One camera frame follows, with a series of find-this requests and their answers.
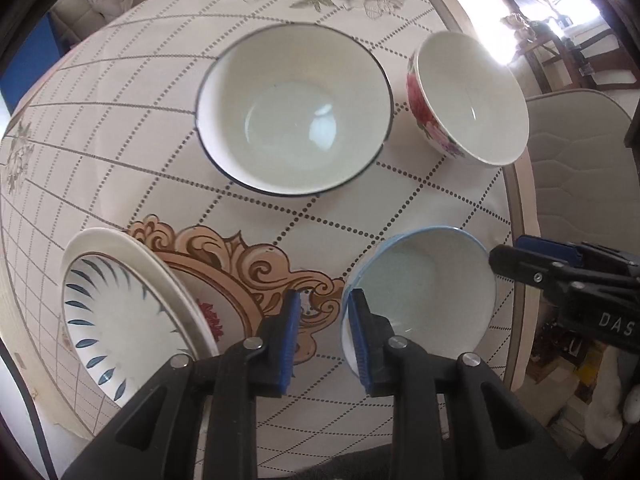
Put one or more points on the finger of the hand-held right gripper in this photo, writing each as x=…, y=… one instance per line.
x=550, y=249
x=525, y=265

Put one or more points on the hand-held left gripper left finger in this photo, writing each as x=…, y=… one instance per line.
x=291, y=340

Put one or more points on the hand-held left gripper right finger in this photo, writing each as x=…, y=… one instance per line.
x=359, y=340

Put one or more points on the white bowl blue rim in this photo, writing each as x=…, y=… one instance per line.
x=430, y=285

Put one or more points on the white plate pink flowers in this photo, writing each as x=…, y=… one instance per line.
x=171, y=285

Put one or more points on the white bowl red flowers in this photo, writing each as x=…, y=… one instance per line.
x=475, y=100

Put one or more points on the white bowl dark rim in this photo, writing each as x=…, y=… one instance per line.
x=295, y=110

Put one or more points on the grey padded chair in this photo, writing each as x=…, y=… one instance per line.
x=575, y=160

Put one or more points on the white plush goose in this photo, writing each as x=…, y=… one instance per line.
x=605, y=410

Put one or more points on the dark wooden chair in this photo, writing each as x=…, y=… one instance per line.
x=550, y=40

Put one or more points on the flower diamond printed tablecloth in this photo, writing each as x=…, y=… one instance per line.
x=150, y=160

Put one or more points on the light coloured shoes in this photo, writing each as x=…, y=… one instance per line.
x=515, y=21

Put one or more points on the blue folded mat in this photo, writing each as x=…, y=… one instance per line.
x=59, y=35

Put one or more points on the beige padded chair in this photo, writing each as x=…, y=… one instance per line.
x=70, y=15

